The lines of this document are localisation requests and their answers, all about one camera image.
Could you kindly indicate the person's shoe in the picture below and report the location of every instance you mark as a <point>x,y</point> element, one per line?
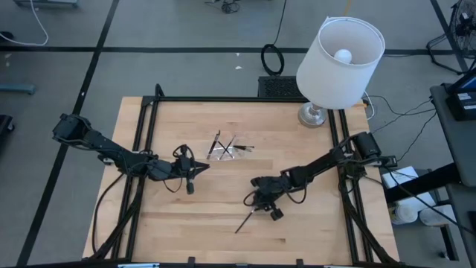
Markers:
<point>5,36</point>

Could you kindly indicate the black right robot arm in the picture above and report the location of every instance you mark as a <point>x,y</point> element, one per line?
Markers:
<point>327,164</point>

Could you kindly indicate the dark computer monitor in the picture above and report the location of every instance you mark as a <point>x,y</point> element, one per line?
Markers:
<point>466,82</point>

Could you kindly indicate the grey-blue cart base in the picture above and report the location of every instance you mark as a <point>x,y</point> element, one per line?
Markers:
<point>44,3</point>

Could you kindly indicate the black caster base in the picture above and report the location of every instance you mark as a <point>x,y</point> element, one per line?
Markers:
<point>5,124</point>

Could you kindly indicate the silver bar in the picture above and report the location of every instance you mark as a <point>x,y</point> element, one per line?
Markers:
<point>137,265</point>

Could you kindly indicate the white paper roll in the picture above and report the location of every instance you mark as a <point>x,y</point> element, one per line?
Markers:
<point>437,216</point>
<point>405,213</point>

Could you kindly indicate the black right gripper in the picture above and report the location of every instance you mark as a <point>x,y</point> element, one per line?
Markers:
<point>269,186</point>

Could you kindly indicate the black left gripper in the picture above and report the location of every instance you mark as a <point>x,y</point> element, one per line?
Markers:
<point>186,167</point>

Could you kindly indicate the white cardboard box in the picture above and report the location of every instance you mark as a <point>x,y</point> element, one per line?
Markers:
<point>399,178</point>

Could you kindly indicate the black perforated grille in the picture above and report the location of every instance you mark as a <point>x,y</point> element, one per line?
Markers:
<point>277,87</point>

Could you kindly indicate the black table leg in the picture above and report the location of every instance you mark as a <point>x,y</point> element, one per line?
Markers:
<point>450,242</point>

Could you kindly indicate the black support beam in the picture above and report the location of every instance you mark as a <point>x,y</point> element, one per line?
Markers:
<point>424,184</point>

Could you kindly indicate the black box white labels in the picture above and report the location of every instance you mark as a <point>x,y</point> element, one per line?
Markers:
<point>455,108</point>

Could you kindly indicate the black aluminium table frame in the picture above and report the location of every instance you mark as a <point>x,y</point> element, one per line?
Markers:
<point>204,99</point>

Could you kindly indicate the black floor fan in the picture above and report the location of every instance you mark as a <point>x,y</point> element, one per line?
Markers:
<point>463,22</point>

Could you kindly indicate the black makeup brush fluffy head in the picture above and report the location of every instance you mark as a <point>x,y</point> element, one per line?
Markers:
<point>215,143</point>

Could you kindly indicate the grey-blue metal bar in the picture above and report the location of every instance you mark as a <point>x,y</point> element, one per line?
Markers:
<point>16,89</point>

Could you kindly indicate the silver lamp white shade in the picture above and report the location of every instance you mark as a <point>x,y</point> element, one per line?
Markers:
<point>334,85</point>

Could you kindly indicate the clear acrylic three-compartment organizer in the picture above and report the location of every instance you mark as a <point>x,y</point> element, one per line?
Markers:
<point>238,154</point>

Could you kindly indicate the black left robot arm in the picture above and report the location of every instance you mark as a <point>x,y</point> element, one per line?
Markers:
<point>108,145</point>

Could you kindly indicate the grey side table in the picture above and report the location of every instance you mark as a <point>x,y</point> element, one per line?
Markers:
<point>466,223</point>

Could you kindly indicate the grey desk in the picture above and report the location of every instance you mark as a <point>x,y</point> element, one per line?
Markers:
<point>457,141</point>

